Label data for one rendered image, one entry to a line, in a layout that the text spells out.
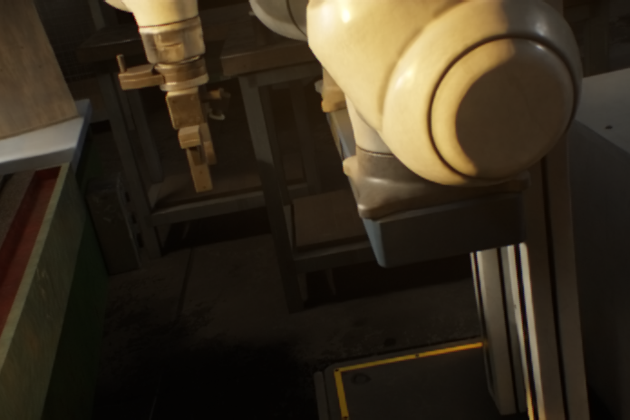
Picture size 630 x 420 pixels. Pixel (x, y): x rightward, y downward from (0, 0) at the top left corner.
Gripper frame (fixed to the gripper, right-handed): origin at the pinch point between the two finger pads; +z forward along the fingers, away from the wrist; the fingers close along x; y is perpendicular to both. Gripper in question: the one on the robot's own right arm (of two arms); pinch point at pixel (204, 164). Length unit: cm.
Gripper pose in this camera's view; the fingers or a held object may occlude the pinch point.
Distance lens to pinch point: 131.1
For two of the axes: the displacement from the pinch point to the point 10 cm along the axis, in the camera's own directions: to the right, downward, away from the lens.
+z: 1.8, 9.1, 3.7
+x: -0.6, -3.7, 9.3
